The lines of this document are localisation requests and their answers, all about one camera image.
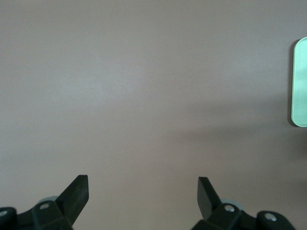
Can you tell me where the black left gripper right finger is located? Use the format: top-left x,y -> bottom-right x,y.
191,176 -> 295,230

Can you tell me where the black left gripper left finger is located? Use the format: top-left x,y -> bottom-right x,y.
0,174 -> 90,230

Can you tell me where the light green rectangular tray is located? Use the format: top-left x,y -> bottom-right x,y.
290,37 -> 307,127

